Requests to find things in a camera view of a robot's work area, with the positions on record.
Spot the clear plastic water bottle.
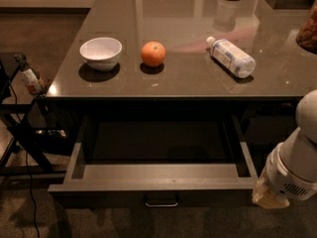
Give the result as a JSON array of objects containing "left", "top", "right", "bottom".
[{"left": 206, "top": 37, "right": 256, "bottom": 78}]

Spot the metal drawer handle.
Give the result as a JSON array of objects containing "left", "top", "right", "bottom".
[{"left": 144, "top": 192, "right": 179, "bottom": 208}]

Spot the orange fruit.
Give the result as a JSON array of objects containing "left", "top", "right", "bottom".
[{"left": 141, "top": 42, "right": 165, "bottom": 67}]

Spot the black side table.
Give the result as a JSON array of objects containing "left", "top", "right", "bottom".
[{"left": 0, "top": 53, "right": 70, "bottom": 177}]

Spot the white ceramic bowl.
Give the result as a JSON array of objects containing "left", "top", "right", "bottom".
[{"left": 79, "top": 37, "right": 123, "bottom": 71}]

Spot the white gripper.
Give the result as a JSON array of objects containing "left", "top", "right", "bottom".
[{"left": 252, "top": 143, "right": 317, "bottom": 209}]

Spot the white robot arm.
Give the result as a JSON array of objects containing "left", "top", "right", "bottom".
[{"left": 252, "top": 90, "right": 317, "bottom": 209}]

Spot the dark counter cabinet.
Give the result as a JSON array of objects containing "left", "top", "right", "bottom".
[{"left": 45, "top": 0, "right": 317, "bottom": 193}]

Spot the black cable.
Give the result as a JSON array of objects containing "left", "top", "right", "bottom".
[{"left": 8, "top": 82, "right": 42, "bottom": 238}]

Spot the small labelled bottle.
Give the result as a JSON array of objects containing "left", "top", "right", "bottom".
[{"left": 14, "top": 53, "right": 47, "bottom": 98}]

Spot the dark top drawer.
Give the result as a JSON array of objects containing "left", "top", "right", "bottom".
[{"left": 49, "top": 117, "right": 258, "bottom": 208}]

